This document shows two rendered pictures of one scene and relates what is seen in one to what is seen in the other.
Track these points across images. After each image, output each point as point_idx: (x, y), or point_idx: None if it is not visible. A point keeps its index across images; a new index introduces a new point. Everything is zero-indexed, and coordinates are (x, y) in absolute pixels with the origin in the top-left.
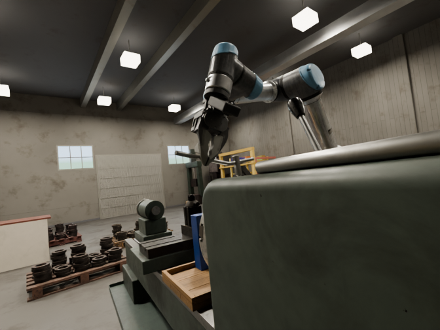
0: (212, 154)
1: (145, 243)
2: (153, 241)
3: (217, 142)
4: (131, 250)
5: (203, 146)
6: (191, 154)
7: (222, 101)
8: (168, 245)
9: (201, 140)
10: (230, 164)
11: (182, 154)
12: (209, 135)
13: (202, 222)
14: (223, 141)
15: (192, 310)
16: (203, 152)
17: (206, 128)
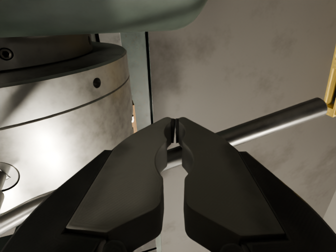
0: (158, 129)
1: (151, 246)
2: (140, 250)
3: (128, 177)
4: (161, 250)
5: (220, 143)
6: (251, 127)
7: None
8: None
9: (243, 162)
10: (18, 205)
11: (291, 106)
12: (206, 198)
13: (131, 126)
14: (74, 192)
15: (132, 100)
16: (208, 129)
17: (259, 249)
